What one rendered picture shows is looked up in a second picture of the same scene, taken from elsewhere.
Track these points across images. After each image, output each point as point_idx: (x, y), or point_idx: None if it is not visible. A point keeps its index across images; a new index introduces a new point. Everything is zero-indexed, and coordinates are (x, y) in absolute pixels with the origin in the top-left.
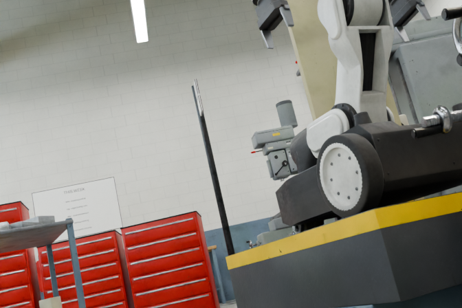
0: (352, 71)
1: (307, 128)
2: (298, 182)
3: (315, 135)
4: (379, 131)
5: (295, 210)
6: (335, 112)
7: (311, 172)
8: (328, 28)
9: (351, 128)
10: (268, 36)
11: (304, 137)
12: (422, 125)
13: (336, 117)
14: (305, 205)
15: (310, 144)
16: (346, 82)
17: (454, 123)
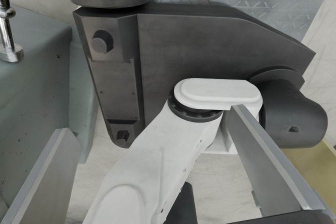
0: (150, 146)
1: (260, 103)
2: (220, 14)
3: (235, 90)
4: (76, 24)
5: (232, 10)
6: (188, 100)
7: (188, 14)
8: (130, 218)
9: (93, 16)
10: (256, 170)
11: (279, 107)
12: None
13: (185, 92)
14: (211, 8)
15: (250, 86)
16: (170, 137)
17: (98, 100)
